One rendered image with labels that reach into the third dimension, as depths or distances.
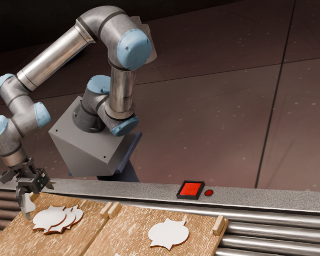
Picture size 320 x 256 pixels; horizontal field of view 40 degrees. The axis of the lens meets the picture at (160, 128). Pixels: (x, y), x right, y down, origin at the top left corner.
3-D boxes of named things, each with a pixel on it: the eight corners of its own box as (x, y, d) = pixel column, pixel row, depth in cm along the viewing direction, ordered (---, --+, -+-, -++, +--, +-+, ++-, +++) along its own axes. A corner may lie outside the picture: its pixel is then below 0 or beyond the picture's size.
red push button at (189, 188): (186, 185, 154) (185, 182, 154) (202, 186, 151) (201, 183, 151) (180, 197, 150) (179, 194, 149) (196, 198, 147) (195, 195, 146)
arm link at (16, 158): (-6, 157, 140) (10, 141, 145) (2, 168, 142) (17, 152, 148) (11, 157, 136) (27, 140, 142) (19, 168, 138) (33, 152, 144)
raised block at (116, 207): (118, 206, 154) (115, 200, 152) (122, 206, 153) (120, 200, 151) (109, 219, 150) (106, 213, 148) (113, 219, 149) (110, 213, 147)
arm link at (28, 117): (32, 88, 142) (1, 105, 138) (50, 113, 138) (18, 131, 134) (38, 101, 149) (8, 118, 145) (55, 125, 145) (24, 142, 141)
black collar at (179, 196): (185, 183, 155) (184, 180, 154) (205, 184, 151) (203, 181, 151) (177, 198, 150) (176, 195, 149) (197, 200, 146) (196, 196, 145)
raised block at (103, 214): (111, 206, 155) (108, 200, 154) (115, 207, 154) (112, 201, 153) (101, 219, 151) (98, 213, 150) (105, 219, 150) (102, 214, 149)
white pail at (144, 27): (131, 67, 507) (119, 38, 489) (138, 55, 530) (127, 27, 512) (155, 62, 496) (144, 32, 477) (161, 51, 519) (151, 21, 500)
